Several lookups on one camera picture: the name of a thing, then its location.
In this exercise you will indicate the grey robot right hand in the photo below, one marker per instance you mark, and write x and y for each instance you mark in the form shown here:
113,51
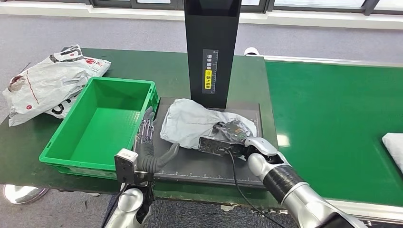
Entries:
234,130

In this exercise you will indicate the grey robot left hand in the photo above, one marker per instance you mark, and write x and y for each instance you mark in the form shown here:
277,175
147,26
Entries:
146,160

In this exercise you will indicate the grey plastic mailer parcel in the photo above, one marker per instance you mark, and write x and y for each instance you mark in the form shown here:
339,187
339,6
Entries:
395,148
189,122

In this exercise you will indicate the black inbound scanner machine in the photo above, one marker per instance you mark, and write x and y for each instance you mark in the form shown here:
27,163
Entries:
195,166

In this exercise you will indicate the green conveyor belt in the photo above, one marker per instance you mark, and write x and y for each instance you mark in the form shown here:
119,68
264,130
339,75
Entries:
330,100

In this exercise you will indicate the green plastic crate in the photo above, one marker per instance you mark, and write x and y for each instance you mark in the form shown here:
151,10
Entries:
104,132

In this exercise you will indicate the dark blue floor mat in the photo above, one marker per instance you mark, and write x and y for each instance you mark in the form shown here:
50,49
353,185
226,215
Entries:
189,217

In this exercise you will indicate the black yellow ruler label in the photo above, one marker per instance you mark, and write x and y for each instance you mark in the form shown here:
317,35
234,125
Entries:
210,59

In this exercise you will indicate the dark green table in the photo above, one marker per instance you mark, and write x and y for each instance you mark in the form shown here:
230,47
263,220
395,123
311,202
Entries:
157,69

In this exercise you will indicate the white bag with black print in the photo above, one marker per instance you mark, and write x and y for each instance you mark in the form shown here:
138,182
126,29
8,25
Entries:
96,67

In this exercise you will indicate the chrome round base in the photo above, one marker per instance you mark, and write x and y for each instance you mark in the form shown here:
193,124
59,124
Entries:
22,193

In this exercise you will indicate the crumpled white red-line bag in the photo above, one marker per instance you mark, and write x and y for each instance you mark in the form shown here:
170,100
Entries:
41,85

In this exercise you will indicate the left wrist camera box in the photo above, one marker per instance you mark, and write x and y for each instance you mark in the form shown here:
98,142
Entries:
126,170

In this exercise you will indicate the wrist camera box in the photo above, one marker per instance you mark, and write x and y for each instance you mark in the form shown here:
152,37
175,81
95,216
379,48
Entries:
126,170
214,146

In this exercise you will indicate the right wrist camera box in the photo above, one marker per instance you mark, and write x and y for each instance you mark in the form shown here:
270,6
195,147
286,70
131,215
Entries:
214,146

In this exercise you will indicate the white table bracket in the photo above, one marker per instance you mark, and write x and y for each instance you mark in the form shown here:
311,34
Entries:
227,208

